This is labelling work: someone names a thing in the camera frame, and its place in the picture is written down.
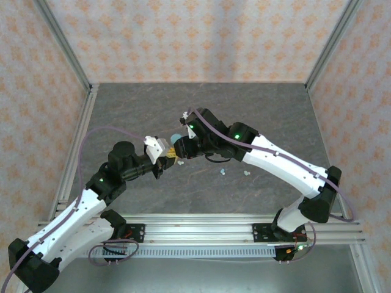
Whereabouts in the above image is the small circuit board green LED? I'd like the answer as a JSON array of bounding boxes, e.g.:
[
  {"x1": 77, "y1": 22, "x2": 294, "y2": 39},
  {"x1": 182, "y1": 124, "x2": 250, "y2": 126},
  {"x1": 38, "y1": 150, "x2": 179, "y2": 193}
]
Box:
[{"x1": 285, "y1": 243, "x2": 308, "y2": 256}]

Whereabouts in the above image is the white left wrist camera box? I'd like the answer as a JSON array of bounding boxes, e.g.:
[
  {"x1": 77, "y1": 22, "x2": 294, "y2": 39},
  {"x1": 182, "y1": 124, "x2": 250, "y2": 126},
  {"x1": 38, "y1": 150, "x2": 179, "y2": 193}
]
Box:
[{"x1": 143, "y1": 135, "x2": 169, "y2": 165}]

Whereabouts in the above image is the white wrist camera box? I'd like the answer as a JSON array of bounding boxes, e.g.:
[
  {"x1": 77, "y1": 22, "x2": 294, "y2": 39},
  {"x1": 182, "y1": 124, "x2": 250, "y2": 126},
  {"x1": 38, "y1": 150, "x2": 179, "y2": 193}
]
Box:
[
  {"x1": 143, "y1": 135, "x2": 169, "y2": 165},
  {"x1": 180, "y1": 111, "x2": 197, "y2": 140}
]

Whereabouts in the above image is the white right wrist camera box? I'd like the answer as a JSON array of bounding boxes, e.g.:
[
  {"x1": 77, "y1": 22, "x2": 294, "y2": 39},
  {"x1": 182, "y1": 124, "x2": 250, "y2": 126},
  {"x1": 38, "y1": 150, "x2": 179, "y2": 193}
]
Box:
[{"x1": 180, "y1": 111, "x2": 197, "y2": 140}]

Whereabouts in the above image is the aluminium side frame rail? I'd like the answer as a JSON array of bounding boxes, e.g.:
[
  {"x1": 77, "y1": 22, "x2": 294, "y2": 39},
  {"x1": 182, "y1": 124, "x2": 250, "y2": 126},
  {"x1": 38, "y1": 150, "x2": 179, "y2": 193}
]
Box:
[{"x1": 47, "y1": 85, "x2": 100, "y2": 222}]

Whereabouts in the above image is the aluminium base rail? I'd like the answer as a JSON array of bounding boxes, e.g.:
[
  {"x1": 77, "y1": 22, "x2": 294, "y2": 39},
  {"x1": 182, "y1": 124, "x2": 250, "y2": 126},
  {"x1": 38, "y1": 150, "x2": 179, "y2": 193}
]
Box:
[{"x1": 36, "y1": 212, "x2": 367, "y2": 245}]

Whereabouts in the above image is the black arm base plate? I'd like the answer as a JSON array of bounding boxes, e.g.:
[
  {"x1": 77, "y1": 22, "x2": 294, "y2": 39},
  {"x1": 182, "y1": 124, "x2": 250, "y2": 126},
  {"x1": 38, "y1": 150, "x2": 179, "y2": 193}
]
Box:
[
  {"x1": 252, "y1": 223, "x2": 276, "y2": 244},
  {"x1": 122, "y1": 223, "x2": 147, "y2": 244}
]

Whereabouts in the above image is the white slotted cable duct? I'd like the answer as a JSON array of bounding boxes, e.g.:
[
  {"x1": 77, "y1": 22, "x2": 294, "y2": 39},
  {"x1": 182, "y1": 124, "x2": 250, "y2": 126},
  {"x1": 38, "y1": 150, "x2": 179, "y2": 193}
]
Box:
[{"x1": 65, "y1": 245, "x2": 277, "y2": 260}]

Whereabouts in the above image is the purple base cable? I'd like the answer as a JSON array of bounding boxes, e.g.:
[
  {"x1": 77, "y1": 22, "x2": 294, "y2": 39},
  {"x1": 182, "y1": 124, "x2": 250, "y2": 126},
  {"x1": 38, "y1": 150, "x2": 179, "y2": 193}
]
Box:
[
  {"x1": 87, "y1": 237, "x2": 140, "y2": 267},
  {"x1": 279, "y1": 222, "x2": 317, "y2": 265}
]

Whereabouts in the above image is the short aluminium frame post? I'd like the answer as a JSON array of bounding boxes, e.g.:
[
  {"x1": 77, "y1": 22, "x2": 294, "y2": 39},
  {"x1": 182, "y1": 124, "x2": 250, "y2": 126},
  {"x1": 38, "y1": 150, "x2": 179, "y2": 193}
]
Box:
[{"x1": 350, "y1": 244, "x2": 381, "y2": 293}]

